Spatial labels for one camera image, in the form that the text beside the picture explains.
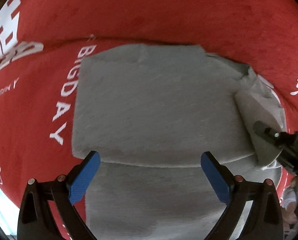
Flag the red printed blanket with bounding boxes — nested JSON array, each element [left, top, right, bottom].
[[0, 0, 298, 240]]

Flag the person's right hand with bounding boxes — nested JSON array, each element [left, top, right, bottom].
[[281, 176, 298, 233]]

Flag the grey knit sweater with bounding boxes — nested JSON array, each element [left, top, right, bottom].
[[72, 45, 286, 239]]

